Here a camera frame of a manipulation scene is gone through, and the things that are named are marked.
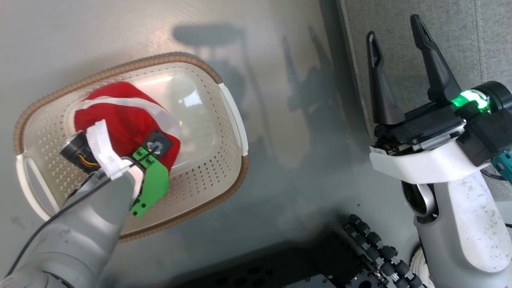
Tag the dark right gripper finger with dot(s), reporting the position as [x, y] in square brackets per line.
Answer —
[438, 72]
[380, 92]

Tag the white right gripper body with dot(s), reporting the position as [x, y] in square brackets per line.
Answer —
[416, 164]

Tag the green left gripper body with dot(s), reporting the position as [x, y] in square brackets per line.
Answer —
[154, 184]

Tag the red and white garment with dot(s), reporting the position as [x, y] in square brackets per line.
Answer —
[128, 120]

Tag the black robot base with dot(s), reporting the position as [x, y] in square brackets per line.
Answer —
[280, 266]

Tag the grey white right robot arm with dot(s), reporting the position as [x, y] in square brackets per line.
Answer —
[472, 232]

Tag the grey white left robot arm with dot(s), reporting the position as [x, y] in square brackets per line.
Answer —
[72, 240]

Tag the grey fabric sofa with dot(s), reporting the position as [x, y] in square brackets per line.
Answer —
[480, 40]

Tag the white perforated laundry basket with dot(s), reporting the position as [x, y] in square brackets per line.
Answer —
[200, 160]

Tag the black roller omni wheel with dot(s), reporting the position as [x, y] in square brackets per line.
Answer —
[380, 252]

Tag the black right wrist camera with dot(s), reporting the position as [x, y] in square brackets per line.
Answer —
[492, 132]

